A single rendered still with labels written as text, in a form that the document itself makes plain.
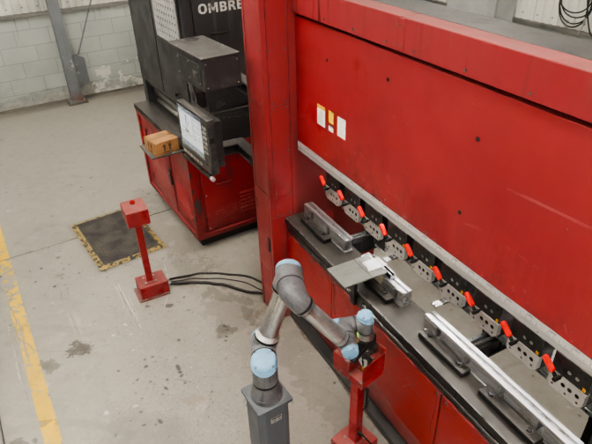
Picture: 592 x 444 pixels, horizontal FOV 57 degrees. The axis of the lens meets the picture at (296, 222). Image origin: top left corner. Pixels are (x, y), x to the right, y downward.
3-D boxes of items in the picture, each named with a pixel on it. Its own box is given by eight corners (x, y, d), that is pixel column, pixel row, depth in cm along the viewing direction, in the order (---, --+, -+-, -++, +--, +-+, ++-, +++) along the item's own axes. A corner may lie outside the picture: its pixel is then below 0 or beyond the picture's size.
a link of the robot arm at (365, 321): (353, 308, 249) (372, 306, 249) (354, 325, 256) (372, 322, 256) (357, 321, 243) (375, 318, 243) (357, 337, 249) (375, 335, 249)
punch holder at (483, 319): (469, 317, 231) (475, 287, 222) (484, 311, 234) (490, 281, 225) (495, 339, 220) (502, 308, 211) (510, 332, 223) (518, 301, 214)
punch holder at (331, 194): (325, 196, 321) (325, 172, 312) (337, 193, 324) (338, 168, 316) (338, 208, 310) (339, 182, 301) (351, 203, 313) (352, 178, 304)
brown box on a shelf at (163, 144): (139, 146, 435) (136, 132, 428) (170, 139, 446) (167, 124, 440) (151, 159, 414) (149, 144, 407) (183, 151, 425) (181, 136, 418)
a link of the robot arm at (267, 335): (247, 366, 247) (281, 273, 221) (247, 342, 260) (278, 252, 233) (273, 369, 250) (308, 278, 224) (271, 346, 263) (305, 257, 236)
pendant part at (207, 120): (182, 151, 364) (174, 99, 345) (199, 146, 370) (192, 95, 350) (212, 176, 332) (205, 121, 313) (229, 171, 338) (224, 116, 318)
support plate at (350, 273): (326, 270, 291) (326, 269, 291) (367, 255, 301) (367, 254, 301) (344, 289, 278) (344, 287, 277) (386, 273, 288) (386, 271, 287)
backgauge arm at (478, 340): (452, 358, 269) (455, 338, 261) (543, 315, 293) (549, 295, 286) (463, 369, 263) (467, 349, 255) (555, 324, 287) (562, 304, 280)
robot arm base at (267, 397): (260, 412, 241) (258, 397, 235) (244, 389, 252) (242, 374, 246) (289, 397, 247) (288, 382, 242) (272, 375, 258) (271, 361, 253)
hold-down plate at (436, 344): (418, 336, 264) (418, 331, 262) (426, 332, 266) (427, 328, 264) (461, 378, 241) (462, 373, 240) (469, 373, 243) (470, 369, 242)
